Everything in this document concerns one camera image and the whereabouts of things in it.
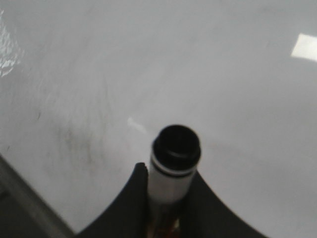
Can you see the white whiteboard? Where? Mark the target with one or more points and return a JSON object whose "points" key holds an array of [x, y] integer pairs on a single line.
{"points": [[86, 85]]}

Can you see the grey aluminium marker tray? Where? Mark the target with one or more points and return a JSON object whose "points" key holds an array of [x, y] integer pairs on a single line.
{"points": [[35, 207]]}

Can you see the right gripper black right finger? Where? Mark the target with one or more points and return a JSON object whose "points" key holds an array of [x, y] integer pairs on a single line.
{"points": [[206, 216]]}

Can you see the white whiteboard marker pen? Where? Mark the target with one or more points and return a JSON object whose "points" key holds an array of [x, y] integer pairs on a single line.
{"points": [[175, 154]]}

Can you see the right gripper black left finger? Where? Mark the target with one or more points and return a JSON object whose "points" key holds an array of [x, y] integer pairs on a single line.
{"points": [[126, 216]]}

